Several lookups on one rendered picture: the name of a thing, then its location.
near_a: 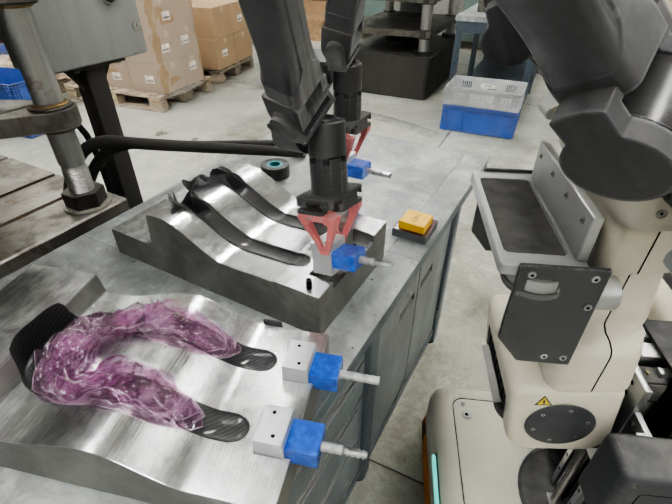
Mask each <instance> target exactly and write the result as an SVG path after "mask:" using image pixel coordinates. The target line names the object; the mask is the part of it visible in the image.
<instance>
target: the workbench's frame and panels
mask: <svg viewBox="0 0 672 504"><path fill-rule="evenodd" d="M472 189H473V186H472V185H471V186H470V188H469V189H468V191H467V192H466V194H465V195H464V197H463V198H462V200H461V201H460V203H459V204H458V206H457V207H456V209H455V210H454V212H453V213H452V215H451V216H450V218H449V219H448V221H447V222H446V224H445V225H444V227H443V228H442V229H441V231H440V232H439V234H438V235H437V237H436V238H435V240H434V241H433V243H432V244H431V246H430V247H429V249H428V250H427V252H426V253H425V255H424V256H423V258H422V259H421V261H420V262H419V264H418V265H417V267H416V268H415V270H414V271H413V273H412V274H411V276H410V277H409V279H408V280H407V281H406V283H405V284H404V286H403V287H402V289H401V290H400V292H399V293H398V295H397V296H396V298H395V299H394V301H393V302H392V304H391V305H390V307H389V308H388V310H387V311H386V313H385V314H384V316H383V317H382V319H381V320H380V322H379V323H378V325H377V326H376V328H375V329H374V331H373V332H372V333H371V335H370V336H369V338H368V339H367V341H366V342H365V344H364V345H363V347H362V348H361V350H360V351H359V353H358V354H357V356H356V357H355V359H354V360H353V362H352V363H351V365H350V366H349V368H348V369H347V371H351V372H357V373H362V374H368V375H374V376H380V383H379V385H373V384H367V383H362V382H356V381H350V380H345V379H341V380H340V382H339V386H338V390H337V392H332V393H331V394H330V396H329V397H328V399H327V400H326V402H325V403H324V405H323V406H322V408H321V409H320V411H319V412H318V414H317V415H316V417H315V418H314V420H313V421H312V422H317V423H322V424H325V429H326V438H325V441H326V442H331V443H336V444H341V445H344V447H346V448H347V447H350V448H352V449H353V448H355V449H357V450H358V448H359V449H360V450H362V451H363V449H364V450H365V451H367V452H368V455H367V459H364V460H362V458H358V459H357V457H352V458H351V456H347V457H346V455H345V454H343V455H342V456H340V455H335V454H330V453H325V452H322V454H321V458H320V461H319V465H318V468H312V467H307V466H303V465H298V467H297V470H296V474H295V477H294V481H293V484H292V488H291V491H290V494H289V498H288V501H287V504H345V503H346V501H347V499H348V497H349V495H350V493H351V491H352V490H353V488H354V486H355V484H356V482H357V481H363V479H364V478H365V475H366V473H367V471H368V469H369V458H370V455H371V453H372V451H373V449H374V447H375V445H376V443H377V441H378V439H379V437H380V436H381V434H382V432H383V430H384V428H385V426H386V424H387V422H388V420H389V418H390V416H391V414H392V412H393V410H394V408H395V407H396V405H397V403H398V401H399V399H400V397H401V395H402V393H403V391H404V389H405V387H406V385H407V383H408V381H409V380H410V378H411V376H412V374H413V372H414V370H415V368H416V366H417V364H418V362H419V360H420V358H421V356H422V354H423V353H424V351H425V349H426V347H427V345H428V343H433V342H434V339H435V337H436V335H437V330H438V325H439V320H440V315H441V310H442V304H443V299H444V294H445V289H446V284H447V279H448V274H449V268H450V263H451V258H452V253H453V248H454V243H455V238H456V232H457V227H458V222H459V217H460V212H461V207H462V205H463V203H464V202H465V200H466V198H467V197H468V195H469V194H470V192H471V191H472Z"/></svg>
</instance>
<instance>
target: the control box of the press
mask: <svg viewBox="0 0 672 504"><path fill-rule="evenodd" d="M31 10H32V13H33V15H34V18H35V21H36V24H37V26H38V29H39V32H40V35H41V37H42V40H43V43H44V46H45V48H46V51H47V54H48V57H49V60H50V62H51V65H52V68H53V71H54V73H55V74H58V73H62V72H64V73H65V74H66V75H67V76H68V77H69V78H70V79H71V80H73V81H74V82H75V83H76V84H77V85H78V87H79V90H80V93H81V96H82V99H83V102H84V105H85V108H86V111H87V114H88V117H89V120H90V123H91V126H92V129H93V132H94V135H95V137H96V136H101V135H117V136H124V134H123V131H122V127H121V124H120V120H119V117H118V114H117V110H116V107H115V104H114V100H113V97H112V93H111V90H110V87H109V83H108V80H107V73H108V69H109V65H110V64H112V63H116V64H120V63H121V61H124V60H125V57H129V56H133V55H138V54H142V53H145V52H147V48H146V43H145V39H144V35H143V31H142V26H141V22H140V18H139V14H138V9H137V5H136V1H135V0H38V3H35V4H34V5H33V6H31ZM0 35H1V38H2V40H3V43H4V45H5V48H6V50H7V52H8V55H9V57H10V60H11V62H12V65H13V67H14V68H15V69H19V66H18V64H17V61H16V59H15V56H14V54H13V51H12V49H11V46H10V44H9V41H8V39H7V36H6V34H5V32H4V29H3V27H2V24H1V22H0ZM77 129H78V130H79V132H80V133H81V134H82V135H83V136H84V138H85V140H86V141H87V140H88V139H90V138H92V137H91V135H90V133H89V132H88V131H87V130H86V128H85V127H84V126H83V125H82V124H81V125H80V126H79V127H78V128H77ZM100 173H101V175H102V178H103V181H104V184H105V187H106V190H107V192H110V193H112V194H115V195H118V196H121V197H124V198H126V199H127V202H128V206H129V209H131V208H133V207H135V206H137V205H139V204H141V203H143V198H142V195H141V191H140V188H139V185H138V181H137V178H136V174H135V171H134V168H133V164H132V161H131V158H130V154H129V151H128V150H126V151H122V152H120V153H117V154H116V155H114V156H112V157H111V158H110V159H109V160H108V161H107V162H106V163H105V164H104V165H103V167H102V168H101V170H100Z"/></svg>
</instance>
